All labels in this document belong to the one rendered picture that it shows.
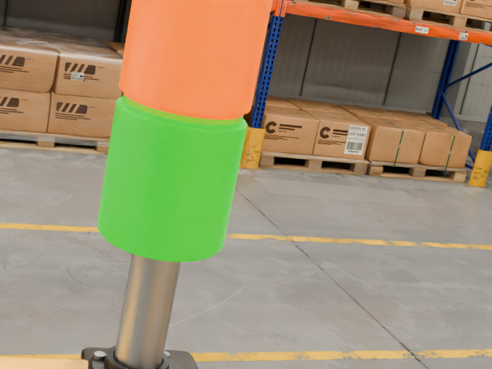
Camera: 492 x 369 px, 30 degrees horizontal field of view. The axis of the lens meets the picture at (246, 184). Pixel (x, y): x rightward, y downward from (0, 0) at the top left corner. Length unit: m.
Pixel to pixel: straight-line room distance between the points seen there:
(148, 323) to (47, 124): 7.78
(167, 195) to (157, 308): 0.05
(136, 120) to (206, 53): 0.04
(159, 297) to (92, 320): 4.85
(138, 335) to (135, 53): 0.11
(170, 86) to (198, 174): 0.03
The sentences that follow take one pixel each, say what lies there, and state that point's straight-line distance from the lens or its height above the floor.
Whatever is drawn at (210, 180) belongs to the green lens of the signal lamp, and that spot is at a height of 2.19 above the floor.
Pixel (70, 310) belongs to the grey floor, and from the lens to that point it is 5.28.
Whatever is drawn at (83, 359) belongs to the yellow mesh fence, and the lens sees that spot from 0.39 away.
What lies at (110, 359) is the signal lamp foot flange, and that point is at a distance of 0.38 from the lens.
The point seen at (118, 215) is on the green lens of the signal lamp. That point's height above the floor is 2.17.
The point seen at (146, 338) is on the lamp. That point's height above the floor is 2.12.
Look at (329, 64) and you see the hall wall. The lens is 10.44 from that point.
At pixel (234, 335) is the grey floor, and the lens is 5.32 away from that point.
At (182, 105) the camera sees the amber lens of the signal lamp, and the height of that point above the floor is 2.22.
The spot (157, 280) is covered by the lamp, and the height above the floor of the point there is 2.15.
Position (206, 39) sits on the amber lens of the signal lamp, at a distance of 0.32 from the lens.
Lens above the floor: 2.29
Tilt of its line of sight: 16 degrees down
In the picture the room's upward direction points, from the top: 12 degrees clockwise
